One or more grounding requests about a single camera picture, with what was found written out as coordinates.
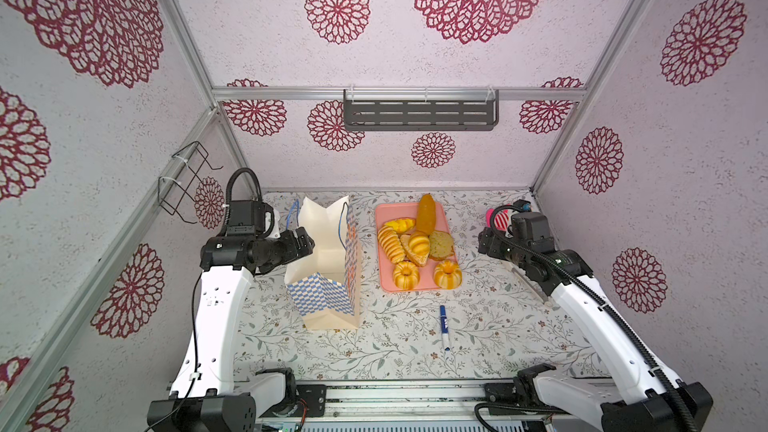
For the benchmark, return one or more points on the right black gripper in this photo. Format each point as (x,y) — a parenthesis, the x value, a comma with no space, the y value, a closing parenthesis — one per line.
(483,240)

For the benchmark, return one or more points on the blue marker pen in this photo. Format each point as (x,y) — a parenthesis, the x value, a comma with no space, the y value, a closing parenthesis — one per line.
(444,329)

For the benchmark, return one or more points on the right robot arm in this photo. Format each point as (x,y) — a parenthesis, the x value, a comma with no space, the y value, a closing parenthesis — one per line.
(641,393)

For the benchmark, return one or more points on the bundt bread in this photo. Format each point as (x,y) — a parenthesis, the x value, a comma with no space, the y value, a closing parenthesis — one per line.
(406,275)
(448,275)

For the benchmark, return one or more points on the long brown bread loaf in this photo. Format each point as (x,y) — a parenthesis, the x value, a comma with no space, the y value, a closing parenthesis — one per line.
(426,215)

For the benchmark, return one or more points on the ridged spiral bread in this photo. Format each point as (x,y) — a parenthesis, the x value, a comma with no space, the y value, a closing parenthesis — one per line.
(391,245)

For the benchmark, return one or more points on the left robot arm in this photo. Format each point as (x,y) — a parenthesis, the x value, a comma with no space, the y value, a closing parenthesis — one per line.
(203,395)

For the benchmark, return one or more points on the black wire rack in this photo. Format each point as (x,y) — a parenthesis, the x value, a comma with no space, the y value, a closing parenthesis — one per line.
(172,191)

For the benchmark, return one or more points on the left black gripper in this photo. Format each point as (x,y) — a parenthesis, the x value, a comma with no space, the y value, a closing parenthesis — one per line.
(293,251)

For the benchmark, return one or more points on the metal base rail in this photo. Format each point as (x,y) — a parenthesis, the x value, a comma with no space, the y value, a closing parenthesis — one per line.
(420,401)

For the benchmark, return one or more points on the pink plush toy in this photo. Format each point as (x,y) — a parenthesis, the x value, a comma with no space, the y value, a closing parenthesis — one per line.
(501,221)

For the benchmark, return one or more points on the pink tray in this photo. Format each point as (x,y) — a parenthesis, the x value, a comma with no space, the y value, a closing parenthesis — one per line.
(387,212)

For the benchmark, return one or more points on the grey wall shelf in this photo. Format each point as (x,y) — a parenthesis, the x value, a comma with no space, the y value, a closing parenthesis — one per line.
(419,115)

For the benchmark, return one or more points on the yellow twisted bread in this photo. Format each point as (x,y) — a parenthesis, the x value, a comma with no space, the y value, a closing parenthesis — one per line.
(401,225)

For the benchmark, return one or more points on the checkered paper bag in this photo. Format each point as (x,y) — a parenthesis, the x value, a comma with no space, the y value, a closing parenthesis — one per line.
(325,286)

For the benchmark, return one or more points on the toast slice bread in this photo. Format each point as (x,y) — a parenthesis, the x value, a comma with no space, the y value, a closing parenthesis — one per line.
(441,245)

